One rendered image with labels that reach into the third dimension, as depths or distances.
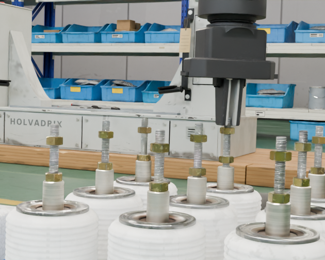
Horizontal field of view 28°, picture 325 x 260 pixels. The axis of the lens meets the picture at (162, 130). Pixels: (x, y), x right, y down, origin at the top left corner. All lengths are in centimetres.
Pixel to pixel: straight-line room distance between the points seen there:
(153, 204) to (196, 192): 12
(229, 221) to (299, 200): 8
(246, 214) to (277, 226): 24
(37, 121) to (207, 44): 244
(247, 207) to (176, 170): 197
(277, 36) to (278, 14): 387
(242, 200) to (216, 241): 12
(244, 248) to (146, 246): 9
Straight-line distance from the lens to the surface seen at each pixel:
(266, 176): 265
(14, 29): 356
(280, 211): 59
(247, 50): 83
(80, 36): 621
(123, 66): 1014
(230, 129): 84
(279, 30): 547
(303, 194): 71
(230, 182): 85
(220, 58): 82
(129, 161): 287
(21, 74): 347
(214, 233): 71
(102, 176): 78
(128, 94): 593
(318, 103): 547
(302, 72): 918
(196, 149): 74
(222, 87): 83
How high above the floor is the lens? 38
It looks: 4 degrees down
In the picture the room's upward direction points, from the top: 2 degrees clockwise
